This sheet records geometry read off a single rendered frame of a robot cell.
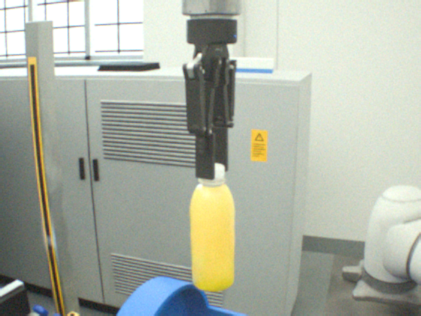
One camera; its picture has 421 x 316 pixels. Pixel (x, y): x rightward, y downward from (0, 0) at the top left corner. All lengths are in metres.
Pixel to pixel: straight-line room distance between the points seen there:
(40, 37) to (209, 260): 0.80
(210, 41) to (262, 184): 1.53
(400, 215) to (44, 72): 0.98
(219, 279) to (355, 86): 2.63
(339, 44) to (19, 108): 2.11
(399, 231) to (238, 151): 1.19
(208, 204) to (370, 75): 2.64
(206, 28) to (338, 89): 2.66
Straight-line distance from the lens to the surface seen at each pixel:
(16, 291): 1.15
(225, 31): 0.65
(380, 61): 3.25
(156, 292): 0.79
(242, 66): 2.21
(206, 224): 0.71
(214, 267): 0.74
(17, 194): 2.89
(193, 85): 0.63
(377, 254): 1.14
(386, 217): 1.09
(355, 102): 3.27
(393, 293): 1.18
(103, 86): 2.34
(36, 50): 1.29
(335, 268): 1.30
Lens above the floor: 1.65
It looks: 16 degrees down
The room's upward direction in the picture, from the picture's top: straight up
